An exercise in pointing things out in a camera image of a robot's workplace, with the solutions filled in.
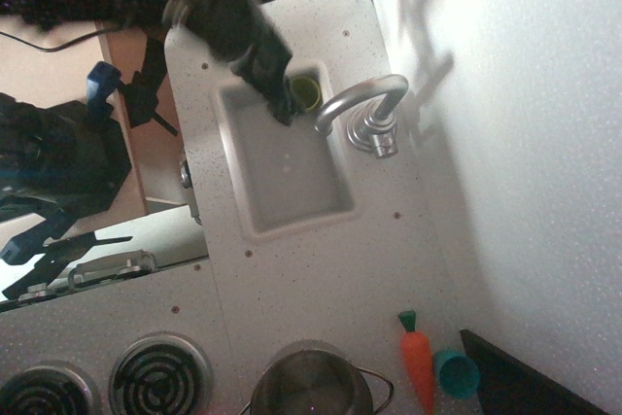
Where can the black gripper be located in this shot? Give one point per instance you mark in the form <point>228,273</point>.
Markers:
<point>238,34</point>

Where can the silver curved faucet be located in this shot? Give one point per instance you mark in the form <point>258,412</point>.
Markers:
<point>372,125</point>

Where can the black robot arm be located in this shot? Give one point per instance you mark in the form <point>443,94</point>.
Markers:
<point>48,14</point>

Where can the yellow-green plastic cup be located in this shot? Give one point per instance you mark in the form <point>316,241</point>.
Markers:
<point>308,91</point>

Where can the grey rectangular sink basin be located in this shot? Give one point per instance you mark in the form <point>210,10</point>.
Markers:
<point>285,178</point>

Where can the silver stove knob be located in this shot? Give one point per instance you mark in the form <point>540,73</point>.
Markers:
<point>185,175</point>

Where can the silver metal pot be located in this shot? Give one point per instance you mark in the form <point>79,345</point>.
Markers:
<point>314,377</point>

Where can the orange toy carrot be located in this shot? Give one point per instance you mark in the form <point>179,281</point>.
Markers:
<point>416,353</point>

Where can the right black stove burner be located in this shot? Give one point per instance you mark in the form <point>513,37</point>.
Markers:
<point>161,373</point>

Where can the black stove burner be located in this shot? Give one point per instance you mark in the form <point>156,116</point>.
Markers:
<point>161,373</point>
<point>53,387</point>

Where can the teal plastic cup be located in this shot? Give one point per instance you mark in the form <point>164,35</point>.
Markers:
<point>456,374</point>

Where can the black box corner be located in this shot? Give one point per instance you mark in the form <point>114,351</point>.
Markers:
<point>509,386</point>

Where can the left black stove burner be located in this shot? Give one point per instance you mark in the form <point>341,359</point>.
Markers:
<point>53,387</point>

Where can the black clamp with blue handle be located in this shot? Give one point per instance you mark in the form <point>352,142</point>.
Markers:
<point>140,95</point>

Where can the silver oven door handle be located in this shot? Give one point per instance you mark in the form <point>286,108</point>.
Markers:
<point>116,266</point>

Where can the blue-handled clamp lower left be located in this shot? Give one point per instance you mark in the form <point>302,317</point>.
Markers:
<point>55,256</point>

